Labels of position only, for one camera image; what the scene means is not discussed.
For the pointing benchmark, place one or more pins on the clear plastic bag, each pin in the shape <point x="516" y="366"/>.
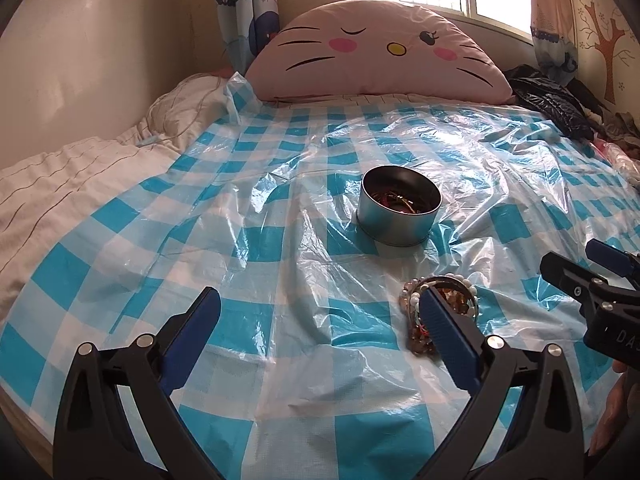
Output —
<point x="622" y="160"/>

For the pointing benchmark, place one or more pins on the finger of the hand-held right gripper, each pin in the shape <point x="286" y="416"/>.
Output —
<point x="570" y="280"/>
<point x="612" y="257"/>

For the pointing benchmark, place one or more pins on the pile of clothes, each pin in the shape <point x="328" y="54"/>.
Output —
<point x="620" y="130"/>

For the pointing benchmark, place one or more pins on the white quilt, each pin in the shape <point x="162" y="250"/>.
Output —
<point x="60" y="180"/>

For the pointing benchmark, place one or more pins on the pink cat face pillow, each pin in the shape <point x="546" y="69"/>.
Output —
<point x="380" y="70"/>

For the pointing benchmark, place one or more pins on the black jacket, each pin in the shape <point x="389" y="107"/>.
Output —
<point x="550" y="102"/>

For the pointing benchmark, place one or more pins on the round metal tin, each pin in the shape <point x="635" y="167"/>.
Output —
<point x="390" y="225"/>

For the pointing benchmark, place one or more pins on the tree wall sticker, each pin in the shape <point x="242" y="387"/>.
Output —
<point x="610" y="60"/>

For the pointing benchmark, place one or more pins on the pink print curtain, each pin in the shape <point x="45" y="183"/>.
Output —
<point x="550" y="20"/>

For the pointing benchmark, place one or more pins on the whale print curtain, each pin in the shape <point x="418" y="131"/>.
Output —
<point x="260" y="25"/>

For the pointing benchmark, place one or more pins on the blue checkered plastic sheet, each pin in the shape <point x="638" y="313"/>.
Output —
<point x="280" y="270"/>

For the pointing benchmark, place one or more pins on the person's right hand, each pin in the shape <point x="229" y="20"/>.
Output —
<point x="620" y="400"/>

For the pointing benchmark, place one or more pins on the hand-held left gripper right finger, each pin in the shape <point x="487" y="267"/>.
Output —
<point x="445" y="330"/>

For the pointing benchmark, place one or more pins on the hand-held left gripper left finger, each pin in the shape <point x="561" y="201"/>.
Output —
<point x="195" y="330"/>

